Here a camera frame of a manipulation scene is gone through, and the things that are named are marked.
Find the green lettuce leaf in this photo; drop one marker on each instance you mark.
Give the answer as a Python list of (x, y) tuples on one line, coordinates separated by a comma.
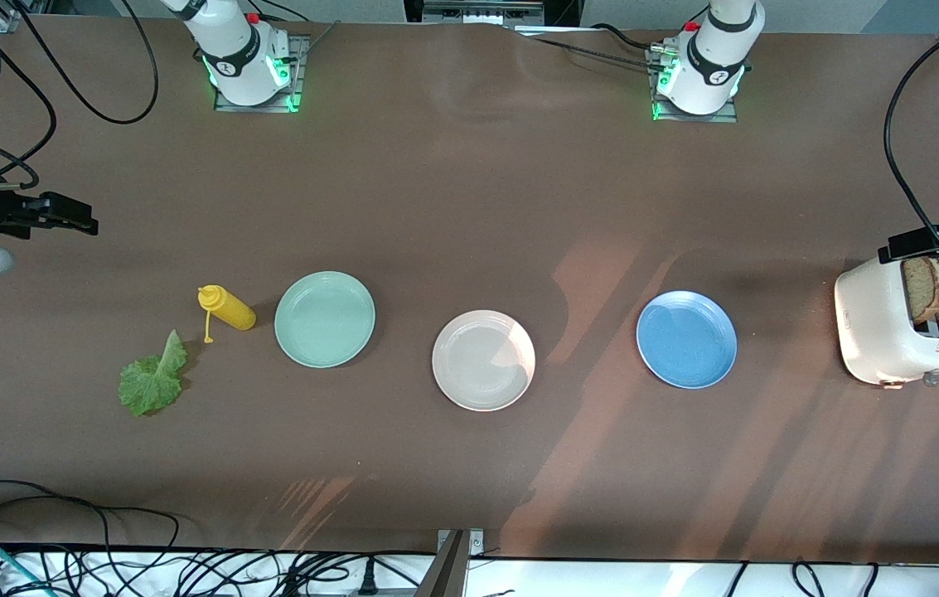
[(150, 385)]

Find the beige plate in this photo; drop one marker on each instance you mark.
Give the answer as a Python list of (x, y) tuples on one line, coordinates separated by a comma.
[(481, 361)]

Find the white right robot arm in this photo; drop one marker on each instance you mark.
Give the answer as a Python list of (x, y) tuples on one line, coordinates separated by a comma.
[(237, 50)]

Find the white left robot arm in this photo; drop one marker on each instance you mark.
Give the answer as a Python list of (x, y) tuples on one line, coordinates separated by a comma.
[(713, 58)]

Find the blue plate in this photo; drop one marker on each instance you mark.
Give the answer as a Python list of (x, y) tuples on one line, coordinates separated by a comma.
[(684, 340)]

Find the mint green plate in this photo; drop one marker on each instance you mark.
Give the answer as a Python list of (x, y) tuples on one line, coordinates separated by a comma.
[(324, 319)]

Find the white toaster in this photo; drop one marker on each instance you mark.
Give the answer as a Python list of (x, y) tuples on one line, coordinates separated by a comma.
[(871, 323)]

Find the yellow mustard squeeze bottle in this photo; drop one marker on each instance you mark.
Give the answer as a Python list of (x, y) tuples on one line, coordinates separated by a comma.
[(233, 311)]

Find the black equipment box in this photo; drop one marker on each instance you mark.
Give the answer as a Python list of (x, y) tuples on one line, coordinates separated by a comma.
[(436, 10)]

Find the black power plug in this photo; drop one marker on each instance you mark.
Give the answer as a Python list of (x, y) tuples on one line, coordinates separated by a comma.
[(368, 580)]

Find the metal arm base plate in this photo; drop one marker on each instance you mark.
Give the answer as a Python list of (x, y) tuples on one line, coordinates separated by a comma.
[(722, 118), (229, 106)]

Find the aluminium frame profile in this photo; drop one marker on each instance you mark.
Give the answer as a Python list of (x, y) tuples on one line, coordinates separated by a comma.
[(15, 18)]

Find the grey metal frame bracket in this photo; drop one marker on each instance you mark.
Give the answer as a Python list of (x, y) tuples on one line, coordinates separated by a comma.
[(448, 572)]

